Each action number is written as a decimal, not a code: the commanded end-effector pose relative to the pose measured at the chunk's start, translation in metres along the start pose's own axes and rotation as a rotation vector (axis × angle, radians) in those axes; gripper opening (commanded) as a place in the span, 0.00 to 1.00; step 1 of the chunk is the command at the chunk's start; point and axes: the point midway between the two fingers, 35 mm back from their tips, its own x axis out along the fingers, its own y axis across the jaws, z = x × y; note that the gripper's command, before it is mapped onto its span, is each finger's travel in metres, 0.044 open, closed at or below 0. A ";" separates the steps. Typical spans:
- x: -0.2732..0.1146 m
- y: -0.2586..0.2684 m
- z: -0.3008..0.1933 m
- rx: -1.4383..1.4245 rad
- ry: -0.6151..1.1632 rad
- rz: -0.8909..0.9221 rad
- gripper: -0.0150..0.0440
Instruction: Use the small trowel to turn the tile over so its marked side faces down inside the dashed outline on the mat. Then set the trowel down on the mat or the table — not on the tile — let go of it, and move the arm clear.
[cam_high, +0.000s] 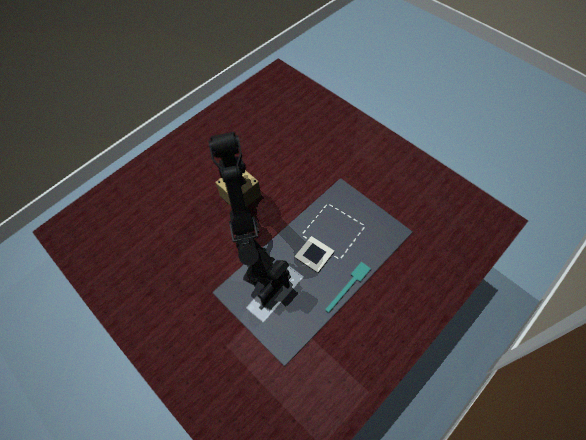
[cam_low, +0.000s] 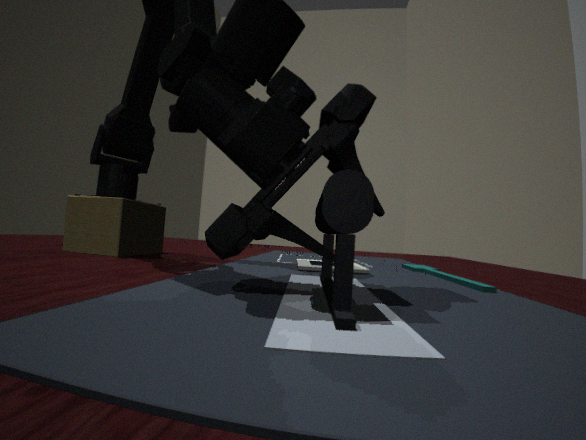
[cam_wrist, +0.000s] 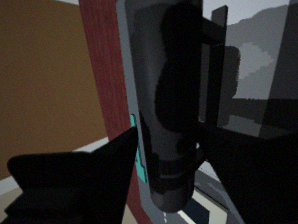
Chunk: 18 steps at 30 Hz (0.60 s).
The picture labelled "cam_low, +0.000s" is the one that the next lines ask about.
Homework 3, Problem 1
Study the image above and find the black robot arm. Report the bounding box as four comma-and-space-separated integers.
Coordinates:
89, 0, 316, 201

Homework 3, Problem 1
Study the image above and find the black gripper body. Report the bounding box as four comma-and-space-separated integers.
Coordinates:
205, 83, 377, 260

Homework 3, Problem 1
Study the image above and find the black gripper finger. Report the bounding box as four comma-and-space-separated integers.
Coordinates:
327, 126, 385, 217
251, 210, 335, 263

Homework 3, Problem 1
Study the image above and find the white square tile with dark center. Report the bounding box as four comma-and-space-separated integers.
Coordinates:
297, 259, 370, 273

